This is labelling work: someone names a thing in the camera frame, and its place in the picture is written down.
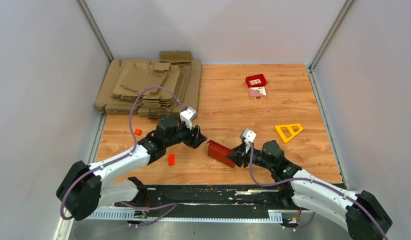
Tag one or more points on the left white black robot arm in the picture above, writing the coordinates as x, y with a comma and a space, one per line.
86, 187

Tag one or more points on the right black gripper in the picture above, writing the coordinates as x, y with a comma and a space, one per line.
240, 156

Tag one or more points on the aluminium frame rail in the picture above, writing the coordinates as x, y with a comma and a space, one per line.
197, 212

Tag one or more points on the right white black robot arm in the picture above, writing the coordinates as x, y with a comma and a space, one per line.
359, 213

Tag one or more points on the clear card box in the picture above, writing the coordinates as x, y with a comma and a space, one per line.
257, 92

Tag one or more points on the red toy brick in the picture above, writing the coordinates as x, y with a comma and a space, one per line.
257, 80

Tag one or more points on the red paper box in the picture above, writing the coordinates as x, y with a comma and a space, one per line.
219, 153

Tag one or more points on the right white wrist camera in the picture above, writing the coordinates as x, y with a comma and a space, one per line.
247, 139

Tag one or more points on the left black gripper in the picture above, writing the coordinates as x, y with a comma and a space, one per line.
194, 142

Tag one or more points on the small orange cube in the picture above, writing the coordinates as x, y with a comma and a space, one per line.
138, 132

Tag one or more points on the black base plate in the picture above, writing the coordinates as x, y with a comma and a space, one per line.
270, 198

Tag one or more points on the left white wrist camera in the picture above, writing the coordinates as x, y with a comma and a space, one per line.
187, 116

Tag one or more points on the stack of flat cardboard boxes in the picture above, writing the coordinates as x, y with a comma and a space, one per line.
151, 88

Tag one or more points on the small red block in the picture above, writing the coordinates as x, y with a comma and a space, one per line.
171, 159

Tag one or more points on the yellow triangular plastic piece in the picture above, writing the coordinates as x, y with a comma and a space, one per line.
288, 131

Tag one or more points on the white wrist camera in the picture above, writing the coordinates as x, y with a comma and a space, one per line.
187, 116
247, 139

